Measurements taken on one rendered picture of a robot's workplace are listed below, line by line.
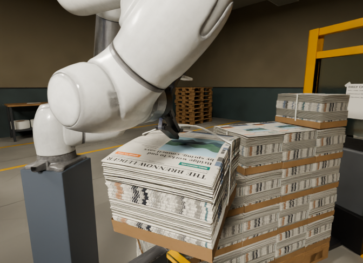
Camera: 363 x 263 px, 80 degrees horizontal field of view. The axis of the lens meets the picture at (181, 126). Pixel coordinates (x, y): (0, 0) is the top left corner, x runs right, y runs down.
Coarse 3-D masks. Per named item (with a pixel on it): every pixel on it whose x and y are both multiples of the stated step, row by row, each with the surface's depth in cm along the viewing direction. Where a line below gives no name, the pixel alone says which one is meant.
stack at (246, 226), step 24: (288, 168) 138; (312, 168) 148; (240, 192) 126; (264, 192) 133; (288, 192) 142; (240, 216) 128; (264, 216) 135; (288, 216) 145; (240, 240) 132; (264, 240) 140; (288, 240) 150
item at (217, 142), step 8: (144, 136) 69; (152, 136) 70; (160, 136) 69; (184, 136) 69; (192, 136) 69; (208, 144) 60; (216, 144) 60; (224, 144) 61; (232, 144) 63; (232, 152) 64
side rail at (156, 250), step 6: (156, 246) 75; (144, 252) 72; (150, 252) 72; (156, 252) 72; (162, 252) 72; (138, 258) 70; (144, 258) 70; (150, 258) 70; (156, 258) 70; (162, 258) 72
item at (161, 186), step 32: (128, 160) 52; (160, 160) 52; (192, 160) 51; (224, 160) 52; (128, 192) 55; (160, 192) 50; (192, 192) 46; (224, 192) 60; (128, 224) 58; (160, 224) 54; (192, 224) 50
